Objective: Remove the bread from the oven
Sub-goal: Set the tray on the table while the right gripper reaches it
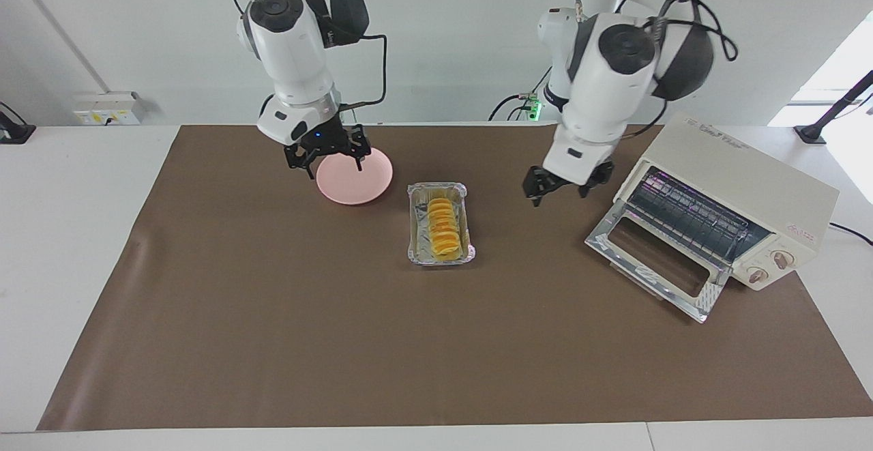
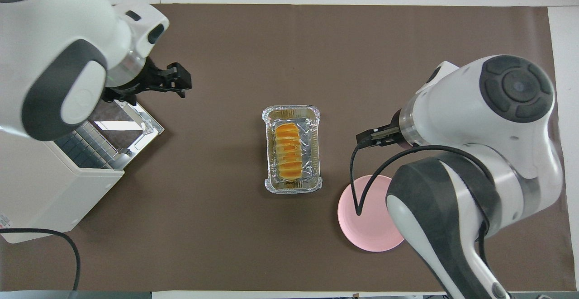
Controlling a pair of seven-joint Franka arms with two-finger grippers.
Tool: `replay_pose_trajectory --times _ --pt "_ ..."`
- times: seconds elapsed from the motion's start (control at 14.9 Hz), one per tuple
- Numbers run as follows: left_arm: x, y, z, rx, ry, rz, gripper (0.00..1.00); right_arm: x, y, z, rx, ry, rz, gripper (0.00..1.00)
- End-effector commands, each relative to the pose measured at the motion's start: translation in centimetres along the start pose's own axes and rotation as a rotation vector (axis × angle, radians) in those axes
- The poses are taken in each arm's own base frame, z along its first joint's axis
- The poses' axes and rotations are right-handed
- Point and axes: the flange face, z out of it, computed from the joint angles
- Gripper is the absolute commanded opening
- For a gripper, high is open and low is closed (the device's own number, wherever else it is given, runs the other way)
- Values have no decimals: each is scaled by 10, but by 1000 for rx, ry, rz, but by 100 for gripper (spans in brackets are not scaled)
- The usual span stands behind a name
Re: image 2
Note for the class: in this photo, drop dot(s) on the glass oven door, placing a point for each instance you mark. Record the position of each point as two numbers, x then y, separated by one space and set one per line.
131 125

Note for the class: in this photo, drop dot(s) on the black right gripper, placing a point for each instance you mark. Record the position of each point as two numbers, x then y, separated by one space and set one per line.
398 131

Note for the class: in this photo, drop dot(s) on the aluminium foil tray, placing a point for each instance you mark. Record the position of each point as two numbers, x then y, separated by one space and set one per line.
312 154

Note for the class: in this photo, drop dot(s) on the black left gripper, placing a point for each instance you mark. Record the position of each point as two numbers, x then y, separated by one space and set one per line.
144 82

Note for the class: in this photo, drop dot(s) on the cream toaster oven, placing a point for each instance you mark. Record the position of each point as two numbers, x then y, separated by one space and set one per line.
40 190

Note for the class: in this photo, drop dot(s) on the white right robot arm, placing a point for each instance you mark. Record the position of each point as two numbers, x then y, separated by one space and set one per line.
475 109

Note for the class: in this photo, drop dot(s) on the golden braided bread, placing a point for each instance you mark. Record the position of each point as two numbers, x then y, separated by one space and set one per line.
288 149

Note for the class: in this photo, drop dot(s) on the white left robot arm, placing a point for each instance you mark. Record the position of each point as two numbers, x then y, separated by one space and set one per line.
49 27

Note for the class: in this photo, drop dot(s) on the pink round plate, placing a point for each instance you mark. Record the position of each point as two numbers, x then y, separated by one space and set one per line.
371 231

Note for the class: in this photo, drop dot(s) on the brown table mat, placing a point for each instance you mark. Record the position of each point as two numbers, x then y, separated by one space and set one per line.
226 64

